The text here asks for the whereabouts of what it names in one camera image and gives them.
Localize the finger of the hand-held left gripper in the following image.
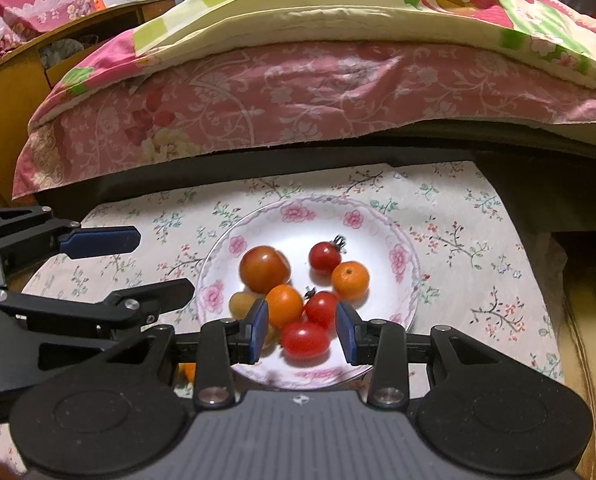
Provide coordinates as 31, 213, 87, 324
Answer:
0, 278, 193, 339
0, 206, 142, 273

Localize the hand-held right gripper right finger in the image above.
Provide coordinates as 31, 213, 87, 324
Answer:
335, 301, 485, 409

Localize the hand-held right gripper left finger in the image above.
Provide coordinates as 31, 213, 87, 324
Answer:
105, 299, 271, 409

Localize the round red cherry tomato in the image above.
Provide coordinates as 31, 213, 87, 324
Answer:
308, 235, 347, 275
304, 286, 339, 330

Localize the oblong red tomato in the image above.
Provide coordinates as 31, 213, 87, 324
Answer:
280, 321, 331, 361

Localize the small mandarin orange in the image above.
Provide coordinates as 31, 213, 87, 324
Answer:
331, 261, 371, 301

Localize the white pink-flowered plate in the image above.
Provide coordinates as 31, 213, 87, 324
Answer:
196, 196, 421, 391

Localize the small smooth orange tomato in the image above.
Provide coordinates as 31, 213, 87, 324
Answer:
265, 284, 305, 329

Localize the large orange-red tomato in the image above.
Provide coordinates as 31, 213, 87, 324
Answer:
239, 245, 292, 295

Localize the floral white tablecloth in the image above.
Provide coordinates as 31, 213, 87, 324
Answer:
0, 160, 564, 476

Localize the wooden cabinet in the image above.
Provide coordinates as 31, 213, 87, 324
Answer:
0, 0, 179, 206

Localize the dark bed frame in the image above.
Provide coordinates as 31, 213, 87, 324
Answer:
28, 125, 596, 241

